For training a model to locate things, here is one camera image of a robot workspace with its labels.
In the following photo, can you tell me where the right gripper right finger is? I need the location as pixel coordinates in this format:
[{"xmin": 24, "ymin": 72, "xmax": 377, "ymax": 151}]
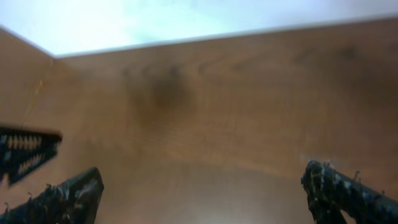
[{"xmin": 301, "ymin": 160, "xmax": 397, "ymax": 224}]

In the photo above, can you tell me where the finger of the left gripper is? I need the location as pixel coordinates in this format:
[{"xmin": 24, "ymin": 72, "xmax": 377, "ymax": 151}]
[{"xmin": 1, "ymin": 126, "xmax": 62, "ymax": 185}]

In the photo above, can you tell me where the cardboard box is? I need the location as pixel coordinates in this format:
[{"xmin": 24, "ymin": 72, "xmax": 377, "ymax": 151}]
[{"xmin": 0, "ymin": 26, "xmax": 57, "ymax": 131}]

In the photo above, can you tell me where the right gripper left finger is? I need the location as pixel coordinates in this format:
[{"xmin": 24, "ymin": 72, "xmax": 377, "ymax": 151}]
[{"xmin": 1, "ymin": 167, "xmax": 104, "ymax": 224}]

